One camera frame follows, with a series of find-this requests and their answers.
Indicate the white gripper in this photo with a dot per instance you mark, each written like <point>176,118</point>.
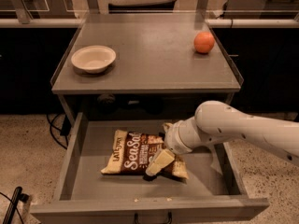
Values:
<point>172,138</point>

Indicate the brown sea salt chip bag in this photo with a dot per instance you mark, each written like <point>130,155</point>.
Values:
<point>132,152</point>

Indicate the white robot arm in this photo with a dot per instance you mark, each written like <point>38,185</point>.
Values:
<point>215,122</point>

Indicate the grey counter cabinet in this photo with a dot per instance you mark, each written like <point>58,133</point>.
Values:
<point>155,54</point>

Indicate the grey open top drawer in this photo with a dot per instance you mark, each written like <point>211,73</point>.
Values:
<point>214,190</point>

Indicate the white paper bowl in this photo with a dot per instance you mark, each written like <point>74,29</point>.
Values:
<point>93,59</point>

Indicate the orange fruit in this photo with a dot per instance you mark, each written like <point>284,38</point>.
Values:
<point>204,42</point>

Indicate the black stand bottom left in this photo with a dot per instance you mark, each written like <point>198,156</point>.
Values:
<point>17,196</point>

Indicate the black drawer handle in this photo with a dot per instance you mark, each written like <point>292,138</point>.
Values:
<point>153,219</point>

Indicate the white horizontal rail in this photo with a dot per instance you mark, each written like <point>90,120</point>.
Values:
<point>72,23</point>

